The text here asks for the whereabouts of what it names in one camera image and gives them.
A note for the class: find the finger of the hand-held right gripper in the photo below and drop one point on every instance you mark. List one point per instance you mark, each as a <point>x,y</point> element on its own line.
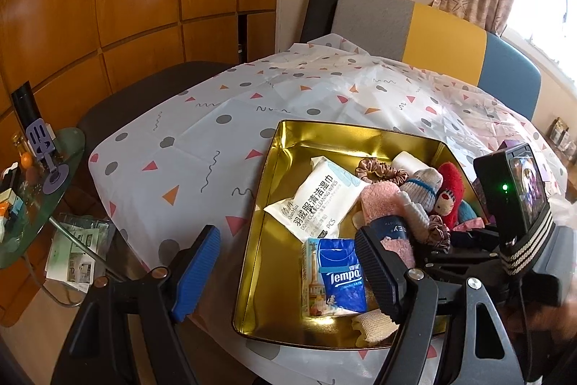
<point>475,240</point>
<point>469,265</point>

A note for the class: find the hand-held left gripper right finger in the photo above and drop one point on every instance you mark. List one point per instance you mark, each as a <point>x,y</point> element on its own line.
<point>376,276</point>

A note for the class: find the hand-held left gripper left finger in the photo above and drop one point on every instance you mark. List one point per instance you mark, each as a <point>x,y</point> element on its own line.
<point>196,272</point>

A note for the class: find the blue plush bunny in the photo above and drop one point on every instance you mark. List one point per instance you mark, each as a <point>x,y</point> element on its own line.
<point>466,211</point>

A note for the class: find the blue pocket tissue packet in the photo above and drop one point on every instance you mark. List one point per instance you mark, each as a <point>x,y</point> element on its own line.
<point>338,276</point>

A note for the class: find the pink striped scrunchie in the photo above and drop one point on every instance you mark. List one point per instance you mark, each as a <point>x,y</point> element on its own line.
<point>437,231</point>

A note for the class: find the white knit sock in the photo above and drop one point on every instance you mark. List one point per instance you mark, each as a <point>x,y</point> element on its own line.
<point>374,326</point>

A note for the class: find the pink fluffy sock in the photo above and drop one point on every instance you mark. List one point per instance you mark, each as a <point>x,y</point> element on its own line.
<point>383,200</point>

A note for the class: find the white wet wipes packet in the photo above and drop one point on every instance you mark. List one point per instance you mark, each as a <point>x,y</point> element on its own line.
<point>315,200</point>

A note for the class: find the white towel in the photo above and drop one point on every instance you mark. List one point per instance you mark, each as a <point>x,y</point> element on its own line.
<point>410,163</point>

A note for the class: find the brown satin scrunchie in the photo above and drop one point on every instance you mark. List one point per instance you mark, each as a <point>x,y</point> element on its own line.
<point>374,170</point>

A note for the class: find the gold tin tray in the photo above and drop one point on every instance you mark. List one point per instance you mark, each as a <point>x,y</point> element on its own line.
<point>293,141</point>

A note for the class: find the purple tissue box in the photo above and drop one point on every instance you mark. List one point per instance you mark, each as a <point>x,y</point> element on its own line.
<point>508,144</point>

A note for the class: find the small brown box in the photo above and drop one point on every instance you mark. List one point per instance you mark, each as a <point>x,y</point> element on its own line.
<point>561,139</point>

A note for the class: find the stack of printed papers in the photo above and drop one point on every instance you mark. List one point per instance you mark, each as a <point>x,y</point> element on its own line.
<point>74,254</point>

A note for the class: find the printed plastic tablecloth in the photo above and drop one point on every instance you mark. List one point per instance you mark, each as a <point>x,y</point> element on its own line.
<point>189,128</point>

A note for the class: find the glass side table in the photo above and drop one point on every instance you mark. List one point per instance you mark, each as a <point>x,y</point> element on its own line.
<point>72,146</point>

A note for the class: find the grey yellow blue chair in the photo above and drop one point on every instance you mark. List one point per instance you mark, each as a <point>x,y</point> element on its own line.
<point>441,37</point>

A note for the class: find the colourful toy blocks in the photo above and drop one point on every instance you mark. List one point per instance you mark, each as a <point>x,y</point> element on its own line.
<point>11,204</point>

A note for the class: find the orange ball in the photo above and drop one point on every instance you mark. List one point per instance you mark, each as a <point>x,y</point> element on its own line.
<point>27,161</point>

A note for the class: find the purple phone stand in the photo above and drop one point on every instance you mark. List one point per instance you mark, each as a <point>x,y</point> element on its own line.
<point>38,137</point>

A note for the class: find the small glass bottle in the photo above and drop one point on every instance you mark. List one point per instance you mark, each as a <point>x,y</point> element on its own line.
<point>19,146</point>

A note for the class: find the black cylinder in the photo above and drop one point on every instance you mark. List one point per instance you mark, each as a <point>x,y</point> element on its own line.
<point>26,105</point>

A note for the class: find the black rolled mat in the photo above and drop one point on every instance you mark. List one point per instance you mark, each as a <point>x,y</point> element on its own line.
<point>322,1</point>

